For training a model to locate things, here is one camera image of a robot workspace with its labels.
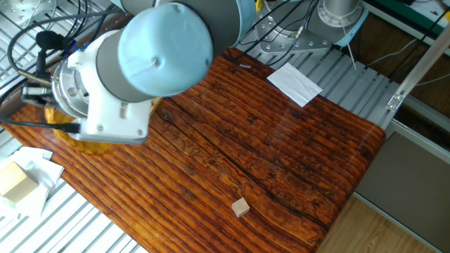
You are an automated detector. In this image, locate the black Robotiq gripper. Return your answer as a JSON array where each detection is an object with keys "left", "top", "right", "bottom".
[{"left": 20, "top": 84, "right": 54, "bottom": 107}]

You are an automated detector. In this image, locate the yellow wicker basket dish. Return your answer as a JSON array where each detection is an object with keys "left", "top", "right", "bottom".
[{"left": 44, "top": 104, "right": 122, "bottom": 156}]

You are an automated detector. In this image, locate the wooden dish rack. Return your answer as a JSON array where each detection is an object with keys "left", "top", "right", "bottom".
[{"left": 150, "top": 96, "right": 165, "bottom": 115}]

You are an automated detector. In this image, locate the silver wrist sensor flange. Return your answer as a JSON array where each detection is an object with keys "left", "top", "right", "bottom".
[{"left": 51, "top": 60, "right": 91, "bottom": 119}]

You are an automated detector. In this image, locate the spare metal mounting plate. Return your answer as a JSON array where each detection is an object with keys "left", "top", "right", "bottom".
[{"left": 0, "top": 0, "right": 57, "bottom": 26}]

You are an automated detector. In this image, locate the large wooden block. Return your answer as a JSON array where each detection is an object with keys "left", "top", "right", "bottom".
[{"left": 0, "top": 161, "right": 39, "bottom": 204}]

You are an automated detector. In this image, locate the small wooden cube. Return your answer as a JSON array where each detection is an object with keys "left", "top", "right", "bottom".
[{"left": 231, "top": 197, "right": 251, "bottom": 219}]

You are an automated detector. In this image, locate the flat white paper sheet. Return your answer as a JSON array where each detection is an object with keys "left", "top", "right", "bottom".
[{"left": 266, "top": 62, "right": 323, "bottom": 108}]

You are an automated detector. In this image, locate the grey flat panel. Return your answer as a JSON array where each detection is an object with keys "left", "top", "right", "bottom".
[{"left": 354, "top": 131, "right": 450, "bottom": 253}]

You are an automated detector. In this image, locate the cable with brass end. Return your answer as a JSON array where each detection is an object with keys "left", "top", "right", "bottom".
[{"left": 16, "top": 69, "right": 53, "bottom": 88}]

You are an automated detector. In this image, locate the black cable with straight plug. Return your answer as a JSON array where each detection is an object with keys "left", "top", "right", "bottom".
[{"left": 0, "top": 117, "right": 82, "bottom": 134}]

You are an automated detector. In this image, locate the black cable with angled plug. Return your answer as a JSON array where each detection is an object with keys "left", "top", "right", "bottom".
[{"left": 6, "top": 8, "right": 124, "bottom": 80}]

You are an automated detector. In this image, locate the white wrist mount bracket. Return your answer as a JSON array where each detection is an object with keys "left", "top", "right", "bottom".
[{"left": 66, "top": 30, "right": 153, "bottom": 145}]

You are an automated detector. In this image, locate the black cable with silver sleeve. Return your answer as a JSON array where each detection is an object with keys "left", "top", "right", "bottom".
[{"left": 224, "top": 20, "right": 317, "bottom": 70}]

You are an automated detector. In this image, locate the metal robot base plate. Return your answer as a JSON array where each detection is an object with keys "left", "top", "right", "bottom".
[{"left": 252, "top": 0, "right": 352, "bottom": 56}]

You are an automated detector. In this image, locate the grey cable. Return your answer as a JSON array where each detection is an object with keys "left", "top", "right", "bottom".
[{"left": 365, "top": 37, "right": 420, "bottom": 68}]

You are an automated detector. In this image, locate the aluminium frame post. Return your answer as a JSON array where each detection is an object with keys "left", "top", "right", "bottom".
[{"left": 385, "top": 20, "right": 450, "bottom": 112}]

